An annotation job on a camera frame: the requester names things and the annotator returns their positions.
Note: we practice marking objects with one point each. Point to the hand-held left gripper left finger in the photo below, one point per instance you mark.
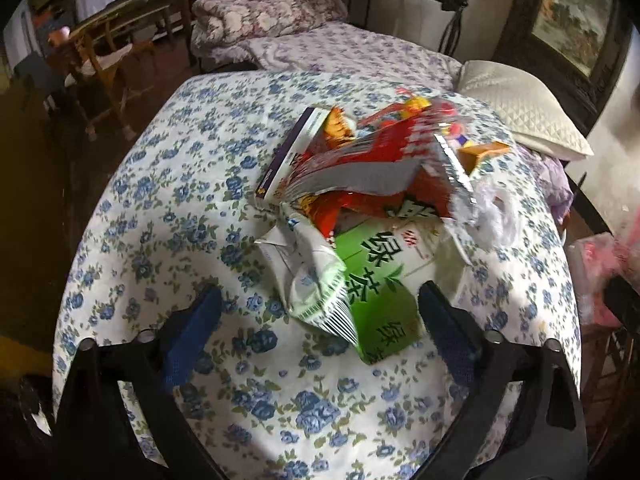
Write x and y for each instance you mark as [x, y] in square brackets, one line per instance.
[197, 325]

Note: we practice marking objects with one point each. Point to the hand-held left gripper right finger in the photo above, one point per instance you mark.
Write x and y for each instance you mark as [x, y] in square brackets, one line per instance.
[447, 335]

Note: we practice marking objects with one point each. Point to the green tea carton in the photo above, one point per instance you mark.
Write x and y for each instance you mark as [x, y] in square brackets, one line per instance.
[385, 305]

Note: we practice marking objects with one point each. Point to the white green snack bag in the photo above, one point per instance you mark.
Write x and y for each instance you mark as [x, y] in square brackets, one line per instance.
[315, 280]

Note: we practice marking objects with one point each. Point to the white plastic bag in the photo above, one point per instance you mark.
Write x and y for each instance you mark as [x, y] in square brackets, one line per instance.
[495, 215]

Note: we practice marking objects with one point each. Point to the orange cardboard box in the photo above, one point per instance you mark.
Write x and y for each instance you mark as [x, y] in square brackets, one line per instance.
[480, 155]

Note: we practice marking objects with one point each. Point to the red snack bag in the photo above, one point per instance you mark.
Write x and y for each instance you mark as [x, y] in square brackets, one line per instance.
[380, 160]

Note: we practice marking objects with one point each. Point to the purple white box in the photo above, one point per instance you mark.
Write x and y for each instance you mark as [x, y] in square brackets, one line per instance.
[295, 150]

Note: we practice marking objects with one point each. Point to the pink plastic bag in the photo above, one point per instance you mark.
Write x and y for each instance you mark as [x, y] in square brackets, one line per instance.
[595, 280]

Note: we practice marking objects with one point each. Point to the blue floral bed sheet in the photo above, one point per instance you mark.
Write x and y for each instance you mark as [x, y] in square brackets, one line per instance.
[200, 160]

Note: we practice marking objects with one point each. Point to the purple cloth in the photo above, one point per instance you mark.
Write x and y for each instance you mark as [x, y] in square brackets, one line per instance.
[550, 180]

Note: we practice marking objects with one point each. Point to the white quilted pillow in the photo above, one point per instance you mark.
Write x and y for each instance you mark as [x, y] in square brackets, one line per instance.
[515, 100]

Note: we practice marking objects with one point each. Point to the wooden chair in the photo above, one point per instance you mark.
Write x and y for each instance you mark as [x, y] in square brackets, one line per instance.
[100, 60]

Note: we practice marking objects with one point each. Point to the purple floral bed sheet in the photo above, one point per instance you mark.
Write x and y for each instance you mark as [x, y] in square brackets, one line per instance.
[350, 50]

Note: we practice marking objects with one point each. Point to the folded pink floral quilt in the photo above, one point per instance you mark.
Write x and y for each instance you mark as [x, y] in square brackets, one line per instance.
[260, 12]

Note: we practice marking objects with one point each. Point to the small pink object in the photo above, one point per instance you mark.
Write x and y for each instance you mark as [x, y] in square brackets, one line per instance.
[60, 35]

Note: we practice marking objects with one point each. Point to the wooden desk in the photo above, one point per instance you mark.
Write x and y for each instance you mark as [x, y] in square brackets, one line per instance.
[150, 2]

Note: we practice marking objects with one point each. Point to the dark framed landscape painting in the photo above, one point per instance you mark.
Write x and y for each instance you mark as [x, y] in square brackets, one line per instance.
[575, 15]

